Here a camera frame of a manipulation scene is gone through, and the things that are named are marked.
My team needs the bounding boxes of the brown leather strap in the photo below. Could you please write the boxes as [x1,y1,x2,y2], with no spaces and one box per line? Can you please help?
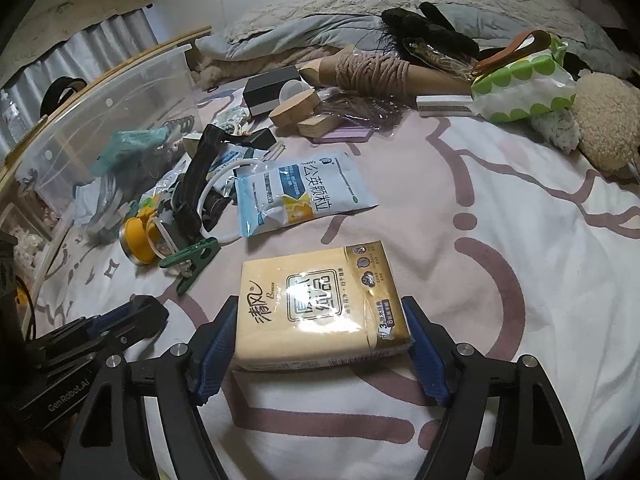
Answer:
[472,29,552,77]

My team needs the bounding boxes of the white dress doll in case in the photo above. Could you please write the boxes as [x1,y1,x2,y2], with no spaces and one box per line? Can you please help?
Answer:
[9,226,46,282]

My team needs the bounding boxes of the clear plastic cup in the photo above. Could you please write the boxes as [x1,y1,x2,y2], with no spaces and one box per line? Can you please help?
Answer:
[279,79,314,104]

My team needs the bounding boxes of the teal plastic bag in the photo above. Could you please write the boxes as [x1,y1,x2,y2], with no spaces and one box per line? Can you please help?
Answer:
[90,126,170,177]

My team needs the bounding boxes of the white matchbox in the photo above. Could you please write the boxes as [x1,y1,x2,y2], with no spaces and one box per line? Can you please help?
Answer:
[416,96,475,117]

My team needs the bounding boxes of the grey curtain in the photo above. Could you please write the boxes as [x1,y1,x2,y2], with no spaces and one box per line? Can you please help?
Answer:
[2,9,157,129]

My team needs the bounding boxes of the purple notepad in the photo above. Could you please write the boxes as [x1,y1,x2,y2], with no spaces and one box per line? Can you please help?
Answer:
[318,126,372,143]

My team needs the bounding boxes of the black sun visor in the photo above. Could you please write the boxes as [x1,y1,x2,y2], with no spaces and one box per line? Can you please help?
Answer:
[40,76,87,117]

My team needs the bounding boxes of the green clothespin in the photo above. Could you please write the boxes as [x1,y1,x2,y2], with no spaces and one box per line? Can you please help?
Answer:
[158,237,221,296]

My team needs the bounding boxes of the clear water bottle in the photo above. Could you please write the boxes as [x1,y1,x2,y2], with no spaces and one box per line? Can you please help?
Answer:
[1,90,29,153]

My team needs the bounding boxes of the brown hair claw clip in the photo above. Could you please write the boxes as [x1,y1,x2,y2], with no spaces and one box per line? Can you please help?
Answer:
[160,115,195,136]

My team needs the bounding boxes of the beige fluffy plush toy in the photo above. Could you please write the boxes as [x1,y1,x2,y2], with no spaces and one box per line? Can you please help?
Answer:
[570,73,639,174]

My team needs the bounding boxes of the black gift box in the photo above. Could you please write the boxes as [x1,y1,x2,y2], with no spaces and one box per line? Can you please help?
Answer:
[243,65,300,117]

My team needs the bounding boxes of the green dotted plastic bag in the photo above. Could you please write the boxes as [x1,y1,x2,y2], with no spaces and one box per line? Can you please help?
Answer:
[471,29,576,124]

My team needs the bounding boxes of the clear plastic storage bin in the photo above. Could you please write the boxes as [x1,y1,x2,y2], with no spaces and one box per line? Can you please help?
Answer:
[4,43,202,246]

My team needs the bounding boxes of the wooden bedside shelf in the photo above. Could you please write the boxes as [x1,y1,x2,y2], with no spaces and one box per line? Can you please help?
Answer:
[0,25,214,241]

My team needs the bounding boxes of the white plastic ring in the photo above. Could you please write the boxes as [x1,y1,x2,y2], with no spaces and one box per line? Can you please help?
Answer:
[196,158,262,245]

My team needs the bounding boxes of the yellow tissue pack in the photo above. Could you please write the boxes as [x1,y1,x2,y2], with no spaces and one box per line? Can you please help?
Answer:
[234,242,412,372]

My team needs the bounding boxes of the small wooden block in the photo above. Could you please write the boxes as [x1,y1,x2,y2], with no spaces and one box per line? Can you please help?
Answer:
[297,114,343,139]

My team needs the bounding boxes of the cardboard cone with rope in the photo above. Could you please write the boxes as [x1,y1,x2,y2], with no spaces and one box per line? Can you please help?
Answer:
[298,46,471,98]

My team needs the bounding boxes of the blue white medicine sachet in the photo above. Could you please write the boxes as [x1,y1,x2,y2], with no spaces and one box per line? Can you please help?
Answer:
[235,152,378,238]

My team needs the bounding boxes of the yellow grey headlamp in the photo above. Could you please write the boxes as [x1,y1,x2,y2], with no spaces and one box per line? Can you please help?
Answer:
[119,206,170,266]

